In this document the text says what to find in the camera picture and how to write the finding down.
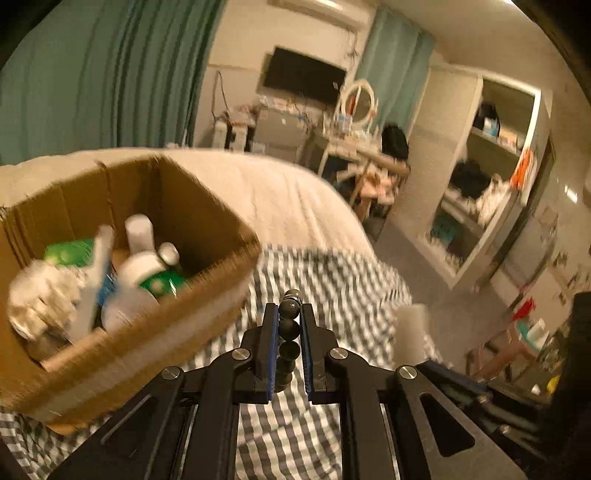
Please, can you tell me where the dark bead bracelet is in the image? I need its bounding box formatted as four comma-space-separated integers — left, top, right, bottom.
274, 288, 304, 393

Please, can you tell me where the brown cardboard box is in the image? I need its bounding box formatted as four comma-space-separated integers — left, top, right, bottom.
1, 155, 260, 430

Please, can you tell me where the brown plastic stool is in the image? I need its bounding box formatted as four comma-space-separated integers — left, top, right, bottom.
465, 320, 540, 383

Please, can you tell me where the white tube bottle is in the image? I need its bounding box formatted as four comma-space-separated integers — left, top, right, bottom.
67, 224, 114, 344

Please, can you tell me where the small white bottle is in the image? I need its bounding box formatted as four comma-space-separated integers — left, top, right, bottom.
157, 242, 180, 267

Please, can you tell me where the crumpled white cloth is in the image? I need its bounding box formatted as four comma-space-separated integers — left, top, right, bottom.
7, 260, 86, 341

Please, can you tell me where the white cylinder bottle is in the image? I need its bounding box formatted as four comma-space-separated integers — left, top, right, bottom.
125, 214, 155, 255

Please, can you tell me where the green box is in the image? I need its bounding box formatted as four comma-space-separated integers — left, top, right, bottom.
43, 239, 94, 268

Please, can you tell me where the cream quilted bed cover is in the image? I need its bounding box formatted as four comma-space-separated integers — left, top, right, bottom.
1, 148, 377, 260

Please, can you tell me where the wooden chair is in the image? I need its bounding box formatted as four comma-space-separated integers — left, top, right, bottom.
335, 149, 411, 222

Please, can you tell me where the white dressing table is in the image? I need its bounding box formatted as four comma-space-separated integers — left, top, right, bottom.
314, 130, 381, 176

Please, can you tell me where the black backpack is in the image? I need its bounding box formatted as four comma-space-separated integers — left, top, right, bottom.
382, 123, 409, 161

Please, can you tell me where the white open wardrobe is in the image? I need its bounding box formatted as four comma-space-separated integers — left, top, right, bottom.
393, 65, 550, 289

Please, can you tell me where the orange hanging cloth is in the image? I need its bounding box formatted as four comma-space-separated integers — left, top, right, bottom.
510, 148, 535, 190

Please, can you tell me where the grey mini fridge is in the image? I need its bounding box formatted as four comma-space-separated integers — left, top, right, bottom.
250, 108, 308, 164

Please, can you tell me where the white oval vanity mirror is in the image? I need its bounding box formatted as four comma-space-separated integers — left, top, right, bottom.
337, 79, 379, 130

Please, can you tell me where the large green curtain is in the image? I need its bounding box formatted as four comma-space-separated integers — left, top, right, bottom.
1, 1, 225, 165

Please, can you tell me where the light teal window curtain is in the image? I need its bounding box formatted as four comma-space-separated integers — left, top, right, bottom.
356, 6, 436, 131

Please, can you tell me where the black wall television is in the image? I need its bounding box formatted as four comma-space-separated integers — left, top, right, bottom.
263, 47, 346, 106

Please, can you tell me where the wall air conditioner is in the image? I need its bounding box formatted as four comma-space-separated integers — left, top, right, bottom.
269, 0, 372, 32

